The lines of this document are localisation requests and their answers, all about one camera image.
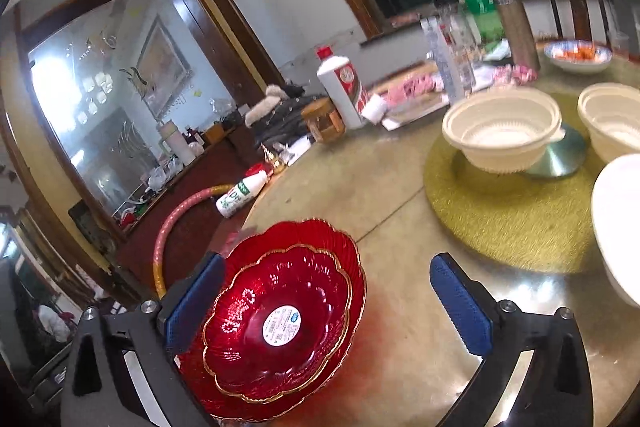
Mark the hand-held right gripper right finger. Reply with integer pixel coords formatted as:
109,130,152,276
429,252,593,427

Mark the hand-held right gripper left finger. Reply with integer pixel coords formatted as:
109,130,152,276
60,251,227,427

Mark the small red glass plate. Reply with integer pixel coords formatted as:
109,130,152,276
202,244,353,404

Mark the large red glass plate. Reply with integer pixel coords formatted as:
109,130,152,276
172,218,367,423

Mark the white paper bowl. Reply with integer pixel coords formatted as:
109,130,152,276
591,153,640,308

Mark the cream plastic bowl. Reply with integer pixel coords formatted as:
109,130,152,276
442,87,567,174
577,82,640,164

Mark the pink hula hoop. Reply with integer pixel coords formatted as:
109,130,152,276
154,184,236,300

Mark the gold round placemat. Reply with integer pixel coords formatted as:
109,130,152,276
424,92,618,274

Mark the white yogurt drink bottle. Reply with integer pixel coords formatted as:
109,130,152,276
216,163,273,219

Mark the dark wooden sideboard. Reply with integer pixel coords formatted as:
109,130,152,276
115,127,271,303

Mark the clear plastic bag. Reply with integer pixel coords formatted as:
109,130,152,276
147,157,183,190

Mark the white tumbler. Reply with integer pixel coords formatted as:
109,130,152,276
157,119,196,165

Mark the small gold ornament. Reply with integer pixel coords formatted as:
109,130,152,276
260,142,286,175

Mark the metal turntable disc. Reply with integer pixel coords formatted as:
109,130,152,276
522,124,588,179

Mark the dark quilted jacket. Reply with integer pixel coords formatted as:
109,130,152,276
245,84,326,152

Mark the small white cup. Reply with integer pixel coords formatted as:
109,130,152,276
361,95,390,125

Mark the pink cloth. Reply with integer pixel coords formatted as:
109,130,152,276
385,74,446,105

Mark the brown jar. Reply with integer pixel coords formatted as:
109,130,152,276
301,98,346,144

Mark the pink patterned packet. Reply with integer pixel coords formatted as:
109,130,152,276
492,64,538,85

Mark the white liquor bottle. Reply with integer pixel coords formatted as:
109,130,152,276
316,46,370,130

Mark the clear plastic water bottle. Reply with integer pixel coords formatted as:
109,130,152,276
422,14,478,102

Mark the blue patterned bowl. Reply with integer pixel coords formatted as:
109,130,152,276
544,39,613,74

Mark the metal thermos cup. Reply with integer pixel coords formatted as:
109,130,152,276
497,0,541,70

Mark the glass jar with dark lid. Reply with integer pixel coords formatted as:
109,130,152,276
437,0,465,28

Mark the wooden chair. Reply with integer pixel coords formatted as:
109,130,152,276
542,0,616,42

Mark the large wall mirror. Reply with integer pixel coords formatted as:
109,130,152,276
27,0,236,228

